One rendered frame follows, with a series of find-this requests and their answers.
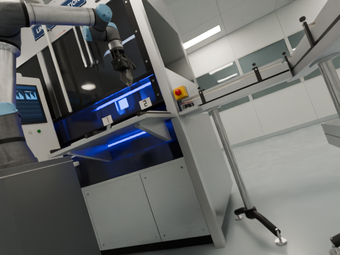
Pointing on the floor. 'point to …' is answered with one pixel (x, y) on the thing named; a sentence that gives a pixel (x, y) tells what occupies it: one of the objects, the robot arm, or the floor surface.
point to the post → (178, 125)
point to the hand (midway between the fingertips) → (130, 84)
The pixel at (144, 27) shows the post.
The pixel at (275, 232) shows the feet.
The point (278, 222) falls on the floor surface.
